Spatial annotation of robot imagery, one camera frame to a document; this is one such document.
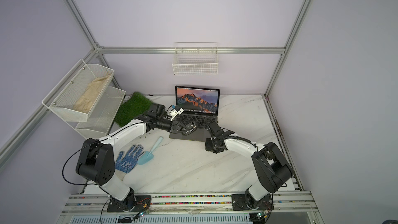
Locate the white upper mesh shelf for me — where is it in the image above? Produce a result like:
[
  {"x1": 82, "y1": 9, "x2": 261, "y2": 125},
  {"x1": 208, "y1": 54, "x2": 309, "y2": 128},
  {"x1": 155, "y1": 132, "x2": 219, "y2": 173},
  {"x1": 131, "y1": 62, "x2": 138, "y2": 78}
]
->
[{"x1": 42, "y1": 60, "x2": 114, "y2": 122}]

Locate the blue dotted work glove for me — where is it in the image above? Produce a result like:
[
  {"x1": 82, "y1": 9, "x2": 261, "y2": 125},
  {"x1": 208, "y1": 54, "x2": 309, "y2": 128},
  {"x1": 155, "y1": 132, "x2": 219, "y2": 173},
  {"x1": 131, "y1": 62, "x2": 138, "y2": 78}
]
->
[{"x1": 115, "y1": 145, "x2": 144, "y2": 174}]

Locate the grey laptop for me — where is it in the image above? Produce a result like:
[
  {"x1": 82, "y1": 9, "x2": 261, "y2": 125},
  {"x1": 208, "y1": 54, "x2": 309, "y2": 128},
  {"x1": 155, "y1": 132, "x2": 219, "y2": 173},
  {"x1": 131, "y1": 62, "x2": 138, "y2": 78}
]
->
[{"x1": 169, "y1": 86, "x2": 220, "y2": 142}]

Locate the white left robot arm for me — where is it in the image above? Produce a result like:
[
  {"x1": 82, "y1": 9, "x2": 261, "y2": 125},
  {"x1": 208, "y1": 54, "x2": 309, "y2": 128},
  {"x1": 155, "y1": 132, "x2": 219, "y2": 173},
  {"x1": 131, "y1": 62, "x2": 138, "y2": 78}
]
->
[{"x1": 76, "y1": 103, "x2": 197, "y2": 212}]

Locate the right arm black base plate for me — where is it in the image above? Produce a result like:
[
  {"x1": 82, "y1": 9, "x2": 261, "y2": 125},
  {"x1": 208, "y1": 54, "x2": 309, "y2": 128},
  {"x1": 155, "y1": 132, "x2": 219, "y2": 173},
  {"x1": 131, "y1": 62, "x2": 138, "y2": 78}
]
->
[{"x1": 231, "y1": 194, "x2": 274, "y2": 211}]

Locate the white wire wall basket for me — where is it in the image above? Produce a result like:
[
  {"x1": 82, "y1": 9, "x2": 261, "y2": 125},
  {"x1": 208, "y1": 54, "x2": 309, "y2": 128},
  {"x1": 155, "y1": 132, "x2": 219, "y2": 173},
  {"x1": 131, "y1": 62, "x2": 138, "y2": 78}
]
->
[{"x1": 172, "y1": 42, "x2": 219, "y2": 76}]

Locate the light blue plastic scoop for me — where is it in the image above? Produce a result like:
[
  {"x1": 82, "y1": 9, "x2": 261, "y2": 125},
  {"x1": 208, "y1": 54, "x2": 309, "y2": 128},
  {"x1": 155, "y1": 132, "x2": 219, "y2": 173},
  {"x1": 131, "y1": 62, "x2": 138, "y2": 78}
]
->
[{"x1": 137, "y1": 136, "x2": 164, "y2": 166}]

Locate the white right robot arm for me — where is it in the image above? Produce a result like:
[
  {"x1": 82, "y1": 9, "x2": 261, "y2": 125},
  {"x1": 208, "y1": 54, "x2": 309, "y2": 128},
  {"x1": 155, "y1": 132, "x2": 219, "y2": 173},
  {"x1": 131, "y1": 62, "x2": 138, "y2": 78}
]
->
[{"x1": 205, "y1": 122, "x2": 294, "y2": 210}]

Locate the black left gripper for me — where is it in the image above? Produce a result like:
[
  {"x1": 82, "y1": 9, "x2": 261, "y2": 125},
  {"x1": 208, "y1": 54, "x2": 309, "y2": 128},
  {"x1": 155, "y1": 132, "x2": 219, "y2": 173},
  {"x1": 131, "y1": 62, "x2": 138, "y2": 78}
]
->
[{"x1": 157, "y1": 118, "x2": 189, "y2": 134}]

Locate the aluminium rail base frame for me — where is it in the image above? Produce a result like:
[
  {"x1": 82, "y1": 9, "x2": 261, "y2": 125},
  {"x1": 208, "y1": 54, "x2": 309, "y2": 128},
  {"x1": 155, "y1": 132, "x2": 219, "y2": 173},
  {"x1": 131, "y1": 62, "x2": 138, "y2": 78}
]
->
[{"x1": 57, "y1": 191, "x2": 324, "y2": 224}]

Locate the green artificial grass mat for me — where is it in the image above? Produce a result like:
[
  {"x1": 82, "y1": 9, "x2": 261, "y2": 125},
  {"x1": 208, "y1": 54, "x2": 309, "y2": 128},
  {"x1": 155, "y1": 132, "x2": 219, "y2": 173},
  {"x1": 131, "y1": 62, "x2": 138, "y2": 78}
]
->
[{"x1": 115, "y1": 92, "x2": 152, "y2": 127}]

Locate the white mesh shelf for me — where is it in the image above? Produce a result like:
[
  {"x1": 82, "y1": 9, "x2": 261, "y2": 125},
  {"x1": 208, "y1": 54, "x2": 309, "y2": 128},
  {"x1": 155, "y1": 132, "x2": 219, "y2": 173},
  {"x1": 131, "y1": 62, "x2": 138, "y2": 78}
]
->
[
  {"x1": 42, "y1": 60, "x2": 114, "y2": 122},
  {"x1": 75, "y1": 86, "x2": 125, "y2": 139}
]

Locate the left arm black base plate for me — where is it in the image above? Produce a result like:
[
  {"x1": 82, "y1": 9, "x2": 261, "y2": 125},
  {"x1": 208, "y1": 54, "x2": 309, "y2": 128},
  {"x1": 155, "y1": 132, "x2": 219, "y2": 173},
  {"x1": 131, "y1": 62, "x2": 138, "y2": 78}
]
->
[{"x1": 107, "y1": 195, "x2": 152, "y2": 213}]

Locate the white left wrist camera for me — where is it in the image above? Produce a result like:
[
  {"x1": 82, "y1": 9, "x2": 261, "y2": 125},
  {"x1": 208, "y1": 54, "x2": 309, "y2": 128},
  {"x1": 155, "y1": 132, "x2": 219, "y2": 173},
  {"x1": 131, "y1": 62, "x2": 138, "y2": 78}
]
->
[{"x1": 169, "y1": 106, "x2": 184, "y2": 121}]

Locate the beige cloth in shelf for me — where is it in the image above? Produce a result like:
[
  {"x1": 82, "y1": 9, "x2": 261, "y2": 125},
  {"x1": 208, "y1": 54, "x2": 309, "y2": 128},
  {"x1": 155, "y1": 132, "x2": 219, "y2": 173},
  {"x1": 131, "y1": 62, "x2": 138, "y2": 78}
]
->
[{"x1": 73, "y1": 75, "x2": 110, "y2": 114}]

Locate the aluminium enclosure frame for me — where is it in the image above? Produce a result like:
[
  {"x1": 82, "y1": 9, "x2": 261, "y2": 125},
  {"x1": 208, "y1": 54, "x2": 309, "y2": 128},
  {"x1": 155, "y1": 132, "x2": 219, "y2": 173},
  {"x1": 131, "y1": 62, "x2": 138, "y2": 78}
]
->
[{"x1": 1, "y1": 0, "x2": 313, "y2": 170}]

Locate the white lower mesh shelf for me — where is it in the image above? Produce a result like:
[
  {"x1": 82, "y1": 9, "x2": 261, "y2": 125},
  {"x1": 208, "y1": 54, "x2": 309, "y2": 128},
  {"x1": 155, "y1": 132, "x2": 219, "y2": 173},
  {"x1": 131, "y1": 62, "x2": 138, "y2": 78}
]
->
[{"x1": 75, "y1": 86, "x2": 125, "y2": 139}]

